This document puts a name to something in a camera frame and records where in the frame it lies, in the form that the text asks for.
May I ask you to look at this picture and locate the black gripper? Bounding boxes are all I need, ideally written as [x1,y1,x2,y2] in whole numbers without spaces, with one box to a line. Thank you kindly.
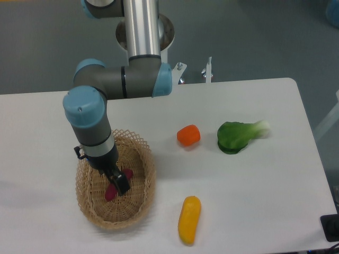
[74,145,130,196]

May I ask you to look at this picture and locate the purple sweet potato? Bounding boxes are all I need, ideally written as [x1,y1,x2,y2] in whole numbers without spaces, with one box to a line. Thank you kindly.
[104,168,133,202]

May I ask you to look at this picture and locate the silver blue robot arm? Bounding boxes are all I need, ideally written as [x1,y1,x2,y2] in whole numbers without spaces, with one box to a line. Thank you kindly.
[63,1,172,195]

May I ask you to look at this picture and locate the woven wicker basket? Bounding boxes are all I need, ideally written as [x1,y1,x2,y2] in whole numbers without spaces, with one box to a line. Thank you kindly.
[76,129,156,230]

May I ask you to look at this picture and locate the yellow mango toy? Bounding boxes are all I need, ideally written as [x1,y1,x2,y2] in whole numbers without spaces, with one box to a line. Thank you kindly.
[177,196,201,246]

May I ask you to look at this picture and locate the orange persimmon toy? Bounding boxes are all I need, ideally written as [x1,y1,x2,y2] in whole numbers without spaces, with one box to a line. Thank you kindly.
[177,124,201,147]

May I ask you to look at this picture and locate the green bok choy toy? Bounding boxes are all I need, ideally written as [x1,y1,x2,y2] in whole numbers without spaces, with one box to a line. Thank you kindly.
[217,120,271,155]

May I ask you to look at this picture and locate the black device at edge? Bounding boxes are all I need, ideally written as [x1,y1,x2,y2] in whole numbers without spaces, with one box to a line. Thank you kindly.
[320,214,338,242]

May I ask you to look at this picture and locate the blue object top right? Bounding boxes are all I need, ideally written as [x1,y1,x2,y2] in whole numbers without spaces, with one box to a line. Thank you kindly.
[325,0,339,28]

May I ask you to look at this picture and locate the white metal bracket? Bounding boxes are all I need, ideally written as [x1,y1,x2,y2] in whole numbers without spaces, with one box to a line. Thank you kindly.
[201,56,213,83]

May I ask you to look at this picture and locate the white frame right edge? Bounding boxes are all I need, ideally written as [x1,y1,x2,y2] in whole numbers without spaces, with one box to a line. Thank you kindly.
[313,90,338,142]

